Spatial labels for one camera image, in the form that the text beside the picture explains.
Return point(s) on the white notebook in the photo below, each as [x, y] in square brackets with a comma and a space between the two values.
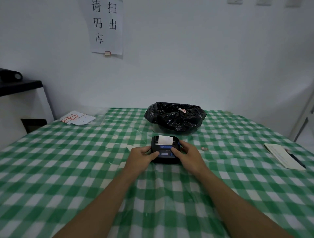
[283, 155]

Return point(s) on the person's left forearm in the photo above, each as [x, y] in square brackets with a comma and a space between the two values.
[98, 207]

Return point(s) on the person's right forearm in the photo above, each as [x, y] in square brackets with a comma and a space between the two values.
[241, 208]

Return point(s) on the person's right thumb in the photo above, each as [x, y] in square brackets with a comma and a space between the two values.
[176, 152]

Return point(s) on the black pen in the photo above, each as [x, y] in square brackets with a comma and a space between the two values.
[295, 158]

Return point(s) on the white cabinet with black top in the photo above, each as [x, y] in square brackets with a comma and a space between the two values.
[23, 110]

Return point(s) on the pink white trash in bin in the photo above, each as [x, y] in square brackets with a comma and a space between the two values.
[182, 110]

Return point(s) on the black roll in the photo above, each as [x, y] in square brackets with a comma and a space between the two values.
[11, 75]

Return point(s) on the person's left thumb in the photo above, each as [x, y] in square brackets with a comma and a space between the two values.
[152, 155]

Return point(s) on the black portable label printer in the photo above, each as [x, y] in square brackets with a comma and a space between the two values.
[165, 152]

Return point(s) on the white red sticker sheets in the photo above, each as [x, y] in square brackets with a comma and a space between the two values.
[77, 118]

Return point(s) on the white door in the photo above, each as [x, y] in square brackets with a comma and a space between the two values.
[303, 115]

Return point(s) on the black bag lined bin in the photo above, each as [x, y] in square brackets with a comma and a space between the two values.
[174, 118]

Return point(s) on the green white checkered tablecloth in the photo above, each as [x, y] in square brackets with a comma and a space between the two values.
[73, 186]

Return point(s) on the person's left hand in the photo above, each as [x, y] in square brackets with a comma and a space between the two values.
[137, 159]

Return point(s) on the white label paper strip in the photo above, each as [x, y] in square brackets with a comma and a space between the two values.
[165, 140]

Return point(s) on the white paper wall notice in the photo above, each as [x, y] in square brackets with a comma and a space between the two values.
[106, 27]

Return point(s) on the person's right hand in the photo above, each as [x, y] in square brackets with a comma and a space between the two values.
[190, 158]

